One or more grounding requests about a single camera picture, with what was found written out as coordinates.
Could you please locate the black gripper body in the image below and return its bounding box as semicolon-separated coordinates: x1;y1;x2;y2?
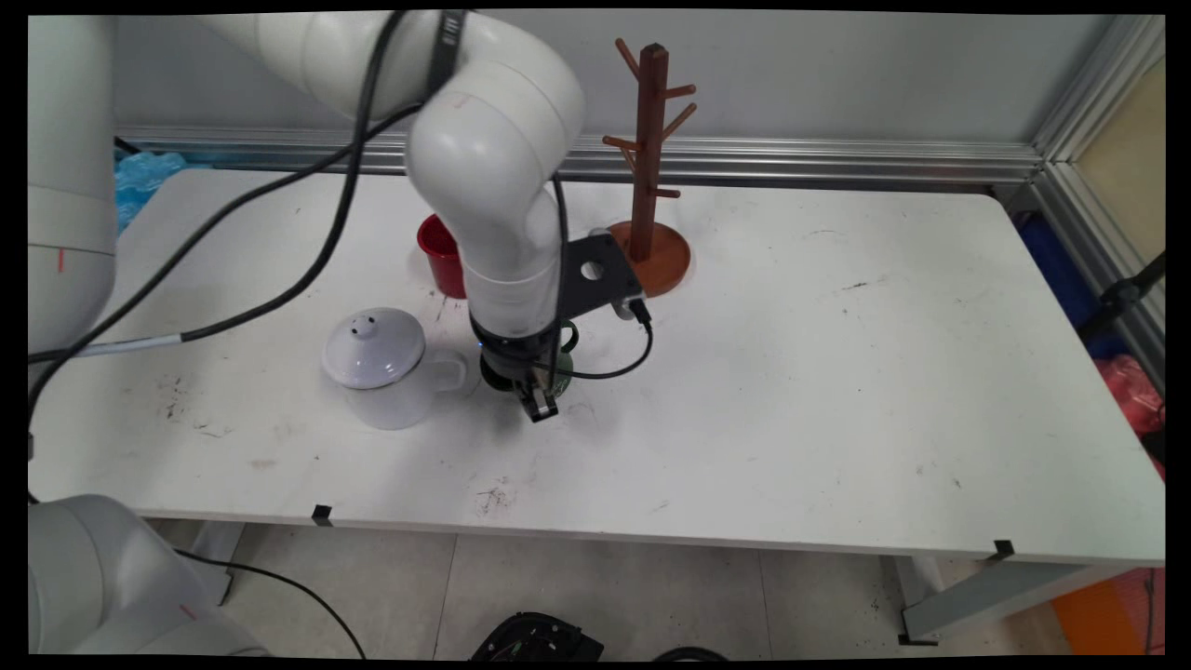
469;316;565;393

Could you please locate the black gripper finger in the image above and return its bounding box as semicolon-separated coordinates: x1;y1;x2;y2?
514;367;560;425

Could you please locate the green enamel mug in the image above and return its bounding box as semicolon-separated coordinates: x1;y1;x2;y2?
547;320;581;394

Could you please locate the white enamel mug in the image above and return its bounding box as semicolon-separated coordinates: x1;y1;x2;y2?
346;348;469;431

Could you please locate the red enamel mug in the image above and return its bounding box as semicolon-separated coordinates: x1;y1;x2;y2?
416;213;468;301

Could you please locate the white enamel lid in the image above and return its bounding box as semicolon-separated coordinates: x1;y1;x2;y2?
321;307;427;391

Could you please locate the black device on floor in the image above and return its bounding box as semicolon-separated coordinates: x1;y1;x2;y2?
469;611;606;663

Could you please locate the brown wooden mug tree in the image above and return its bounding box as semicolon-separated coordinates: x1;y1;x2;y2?
600;38;698;299

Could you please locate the white table leg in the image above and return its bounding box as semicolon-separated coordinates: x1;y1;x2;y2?
896;556;1131;645
186;519;246;606

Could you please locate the blue bubble wrap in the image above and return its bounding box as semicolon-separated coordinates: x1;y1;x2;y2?
114;149;187;235

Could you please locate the blue plastic object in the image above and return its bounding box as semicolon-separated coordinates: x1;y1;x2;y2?
1014;211;1129;360

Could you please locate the red plastic bag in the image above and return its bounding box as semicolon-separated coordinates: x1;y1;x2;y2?
1092;354;1166;440

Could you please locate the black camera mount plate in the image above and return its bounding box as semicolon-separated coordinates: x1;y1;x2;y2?
556;231;647;323

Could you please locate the thin black camera cable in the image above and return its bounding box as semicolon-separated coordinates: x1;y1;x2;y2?
547;172;655;382

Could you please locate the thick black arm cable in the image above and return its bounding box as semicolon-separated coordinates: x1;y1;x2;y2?
28;9;429;438

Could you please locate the black strap on arm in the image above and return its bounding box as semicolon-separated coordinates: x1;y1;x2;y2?
426;9;468;99

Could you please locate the black floor cable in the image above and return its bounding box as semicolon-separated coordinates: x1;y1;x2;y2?
173;547;369;659

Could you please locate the long horizontal aluminium frame rail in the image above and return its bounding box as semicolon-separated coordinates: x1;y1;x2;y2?
114;124;1045;184

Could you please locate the angled aluminium frame rail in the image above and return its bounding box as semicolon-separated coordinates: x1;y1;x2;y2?
1028;14;1166;378

